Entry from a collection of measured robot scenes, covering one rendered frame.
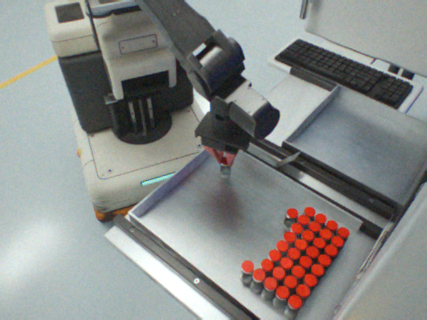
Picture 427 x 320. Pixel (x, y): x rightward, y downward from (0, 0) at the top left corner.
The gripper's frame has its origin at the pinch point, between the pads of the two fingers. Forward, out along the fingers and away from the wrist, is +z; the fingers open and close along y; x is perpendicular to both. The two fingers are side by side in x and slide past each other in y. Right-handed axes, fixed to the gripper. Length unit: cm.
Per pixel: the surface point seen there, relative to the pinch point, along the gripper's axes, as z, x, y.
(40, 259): 91, -10, -82
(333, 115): 5.3, 27.8, 16.9
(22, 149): 92, 38, -135
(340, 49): 15, 72, 12
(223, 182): 4.3, -2.1, 0.5
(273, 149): 3.1, 9.4, 7.2
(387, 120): 5.5, 31.4, 29.3
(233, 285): 4.0, -21.9, 10.6
